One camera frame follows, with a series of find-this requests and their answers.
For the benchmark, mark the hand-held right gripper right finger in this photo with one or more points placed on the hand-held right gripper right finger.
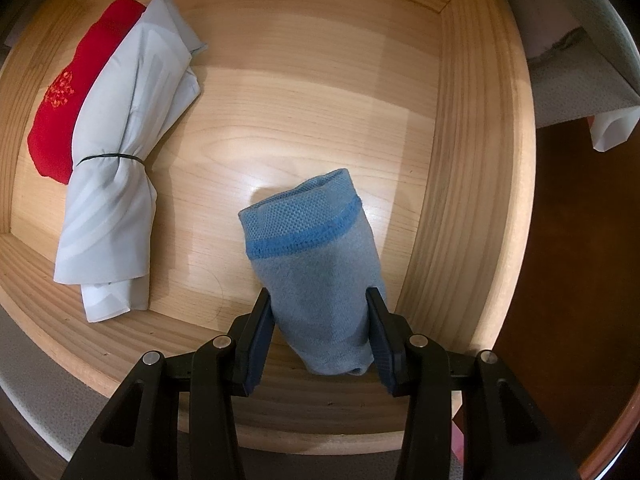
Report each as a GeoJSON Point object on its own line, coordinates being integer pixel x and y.
{"type": "Point", "coordinates": [382, 345]}

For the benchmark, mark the blue-grey underwear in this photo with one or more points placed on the blue-grey underwear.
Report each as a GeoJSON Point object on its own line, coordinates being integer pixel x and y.
{"type": "Point", "coordinates": [310, 285]}

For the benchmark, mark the red embroidered underwear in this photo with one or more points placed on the red embroidered underwear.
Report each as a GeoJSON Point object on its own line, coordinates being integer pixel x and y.
{"type": "Point", "coordinates": [60, 130]}

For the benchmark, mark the grey-fronted wooden drawer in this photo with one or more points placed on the grey-fronted wooden drawer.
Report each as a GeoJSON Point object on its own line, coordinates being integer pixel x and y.
{"type": "Point", "coordinates": [300, 85]}

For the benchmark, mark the white banded underwear roll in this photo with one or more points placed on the white banded underwear roll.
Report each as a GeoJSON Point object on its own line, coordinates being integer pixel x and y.
{"type": "Point", "coordinates": [110, 200]}

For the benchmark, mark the orange wooden furniture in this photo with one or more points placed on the orange wooden furniture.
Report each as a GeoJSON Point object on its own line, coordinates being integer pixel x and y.
{"type": "Point", "coordinates": [611, 432]}

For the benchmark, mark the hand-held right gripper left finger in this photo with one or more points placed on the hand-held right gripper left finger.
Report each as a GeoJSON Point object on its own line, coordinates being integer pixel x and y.
{"type": "Point", "coordinates": [257, 345]}

